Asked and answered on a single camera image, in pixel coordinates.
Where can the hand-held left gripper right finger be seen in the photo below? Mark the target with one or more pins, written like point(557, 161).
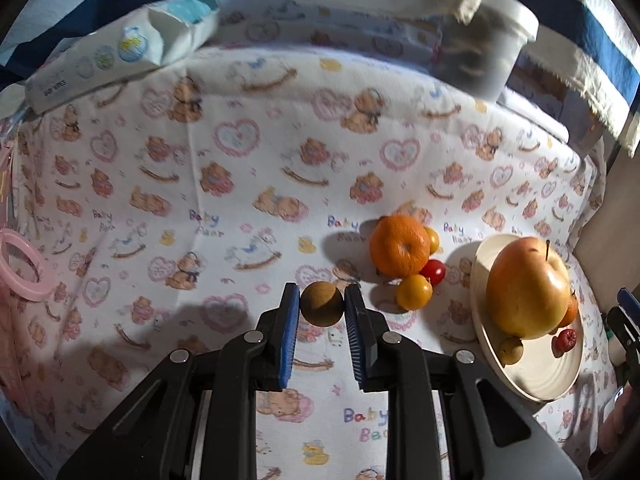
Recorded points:
point(356, 335)

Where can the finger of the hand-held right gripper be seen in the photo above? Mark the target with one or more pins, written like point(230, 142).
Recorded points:
point(624, 332)
point(629, 302)

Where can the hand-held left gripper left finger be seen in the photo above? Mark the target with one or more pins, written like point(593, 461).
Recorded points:
point(289, 330)

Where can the brown round longan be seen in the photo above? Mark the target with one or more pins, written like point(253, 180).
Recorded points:
point(321, 304)
point(511, 350)

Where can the orange mandarin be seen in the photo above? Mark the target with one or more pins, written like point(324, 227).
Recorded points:
point(399, 246)
point(571, 312)

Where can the small red crabapple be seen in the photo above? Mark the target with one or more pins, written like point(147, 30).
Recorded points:
point(565, 341)

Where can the small yellow tomato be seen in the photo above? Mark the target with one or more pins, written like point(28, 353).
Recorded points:
point(414, 292)
point(433, 240)

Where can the cream round plate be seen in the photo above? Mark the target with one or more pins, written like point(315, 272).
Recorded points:
point(540, 375)

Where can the large yellow apple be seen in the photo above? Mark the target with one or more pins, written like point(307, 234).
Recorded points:
point(529, 287)

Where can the red cherry tomato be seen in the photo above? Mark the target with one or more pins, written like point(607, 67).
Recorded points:
point(435, 271)

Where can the person's right hand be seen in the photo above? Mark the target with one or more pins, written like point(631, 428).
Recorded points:
point(612, 425)

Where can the wooden board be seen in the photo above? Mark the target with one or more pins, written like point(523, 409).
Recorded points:
point(600, 225)

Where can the bear print cloth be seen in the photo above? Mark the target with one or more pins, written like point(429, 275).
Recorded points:
point(200, 135)

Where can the white flat box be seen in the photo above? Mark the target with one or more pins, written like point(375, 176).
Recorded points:
point(530, 110)

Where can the clear lidded plastic container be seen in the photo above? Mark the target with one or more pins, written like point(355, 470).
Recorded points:
point(495, 55)

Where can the wet wipes packet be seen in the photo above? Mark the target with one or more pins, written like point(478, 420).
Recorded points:
point(125, 45)

